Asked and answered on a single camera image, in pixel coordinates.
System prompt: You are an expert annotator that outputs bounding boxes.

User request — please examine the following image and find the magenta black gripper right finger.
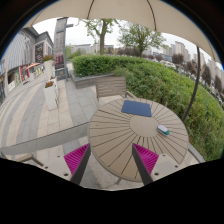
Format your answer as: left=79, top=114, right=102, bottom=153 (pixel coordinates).
left=132, top=143, right=159, bottom=185

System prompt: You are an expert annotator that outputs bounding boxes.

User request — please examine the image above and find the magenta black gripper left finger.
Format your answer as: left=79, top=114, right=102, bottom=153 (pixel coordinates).
left=64, top=144, right=90, bottom=185

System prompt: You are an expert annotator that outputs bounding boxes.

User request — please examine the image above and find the white teal computer mouse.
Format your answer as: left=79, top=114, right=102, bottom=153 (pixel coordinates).
left=157, top=125, right=170, bottom=135

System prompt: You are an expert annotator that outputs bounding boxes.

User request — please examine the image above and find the dark blue mouse pad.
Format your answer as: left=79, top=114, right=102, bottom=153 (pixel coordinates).
left=121, top=100, right=152, bottom=117

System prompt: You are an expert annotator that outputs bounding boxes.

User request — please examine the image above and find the round slatted wooden table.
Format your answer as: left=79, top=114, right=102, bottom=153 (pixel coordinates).
left=88, top=98, right=189, bottom=182

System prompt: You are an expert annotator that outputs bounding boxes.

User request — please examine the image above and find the green trimmed hedge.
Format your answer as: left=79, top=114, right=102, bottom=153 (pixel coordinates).
left=72, top=55, right=224, bottom=161

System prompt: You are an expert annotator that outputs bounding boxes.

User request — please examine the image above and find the white planter box near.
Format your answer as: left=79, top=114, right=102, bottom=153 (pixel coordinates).
left=44, top=81, right=58, bottom=110

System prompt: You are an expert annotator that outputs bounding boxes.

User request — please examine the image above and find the grey slatted outdoor chair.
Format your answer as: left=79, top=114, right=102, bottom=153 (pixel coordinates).
left=94, top=76, right=135, bottom=107

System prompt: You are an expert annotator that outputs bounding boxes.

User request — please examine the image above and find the tall grey sign pillar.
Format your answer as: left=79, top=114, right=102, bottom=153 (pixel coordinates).
left=54, top=17, right=72, bottom=80

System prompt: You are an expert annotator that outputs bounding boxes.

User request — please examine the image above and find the tall white planter far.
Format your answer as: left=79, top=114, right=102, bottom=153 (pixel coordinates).
left=42, top=55, right=53, bottom=79

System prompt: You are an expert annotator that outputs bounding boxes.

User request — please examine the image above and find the grey storefront building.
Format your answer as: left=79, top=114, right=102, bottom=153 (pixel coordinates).
left=0, top=27, right=54, bottom=105

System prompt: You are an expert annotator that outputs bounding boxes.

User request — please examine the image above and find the dark curved umbrella pole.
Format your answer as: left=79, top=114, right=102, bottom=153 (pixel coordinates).
left=181, top=45, right=202, bottom=123

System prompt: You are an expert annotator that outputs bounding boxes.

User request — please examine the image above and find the tree behind hedge right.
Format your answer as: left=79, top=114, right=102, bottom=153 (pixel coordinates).
left=118, top=22, right=165, bottom=55

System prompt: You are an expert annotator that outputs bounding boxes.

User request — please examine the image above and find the tree behind hedge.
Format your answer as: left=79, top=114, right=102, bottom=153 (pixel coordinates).
left=118, top=22, right=165, bottom=55
left=80, top=19, right=119, bottom=55

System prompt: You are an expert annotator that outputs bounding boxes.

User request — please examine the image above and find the tree behind hedge left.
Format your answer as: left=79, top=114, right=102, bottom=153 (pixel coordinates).
left=80, top=19, right=119, bottom=55

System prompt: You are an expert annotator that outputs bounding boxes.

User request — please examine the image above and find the beige patio umbrella canopy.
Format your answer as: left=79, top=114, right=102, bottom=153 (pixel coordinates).
left=24, top=0, right=220, bottom=63

